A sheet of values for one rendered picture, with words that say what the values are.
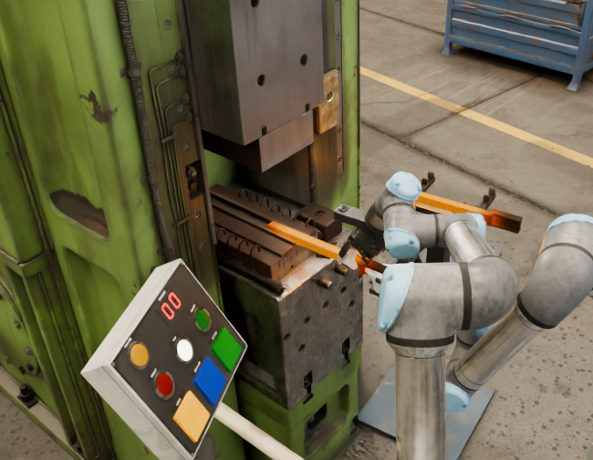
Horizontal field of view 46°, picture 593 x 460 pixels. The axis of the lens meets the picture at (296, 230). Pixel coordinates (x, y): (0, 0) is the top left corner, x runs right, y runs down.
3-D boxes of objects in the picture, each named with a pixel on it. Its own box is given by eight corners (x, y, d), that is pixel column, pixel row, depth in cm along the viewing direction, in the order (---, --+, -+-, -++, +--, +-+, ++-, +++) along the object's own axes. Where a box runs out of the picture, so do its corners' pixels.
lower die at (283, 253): (317, 250, 205) (317, 226, 201) (272, 284, 193) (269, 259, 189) (219, 203, 229) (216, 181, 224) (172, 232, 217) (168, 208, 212)
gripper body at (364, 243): (365, 266, 177) (385, 241, 167) (341, 243, 179) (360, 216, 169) (382, 253, 181) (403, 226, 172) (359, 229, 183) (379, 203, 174)
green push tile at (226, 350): (242, 349, 164) (224, 325, 161) (231, 372, 159) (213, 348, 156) (236, 350, 165) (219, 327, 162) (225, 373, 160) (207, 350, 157)
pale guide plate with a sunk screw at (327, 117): (339, 123, 212) (338, 70, 203) (320, 134, 207) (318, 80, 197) (334, 121, 214) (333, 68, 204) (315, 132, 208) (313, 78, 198)
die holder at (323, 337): (363, 342, 236) (364, 235, 211) (288, 412, 213) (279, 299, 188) (245, 278, 268) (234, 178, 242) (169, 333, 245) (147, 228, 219)
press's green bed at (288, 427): (361, 433, 263) (362, 342, 236) (296, 502, 240) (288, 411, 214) (255, 367, 294) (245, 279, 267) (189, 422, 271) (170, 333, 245)
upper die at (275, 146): (314, 141, 185) (312, 109, 180) (262, 172, 173) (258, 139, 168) (205, 103, 209) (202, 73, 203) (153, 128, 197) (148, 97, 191)
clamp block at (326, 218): (343, 231, 213) (343, 213, 209) (326, 244, 208) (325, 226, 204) (313, 217, 219) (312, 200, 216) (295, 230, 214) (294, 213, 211)
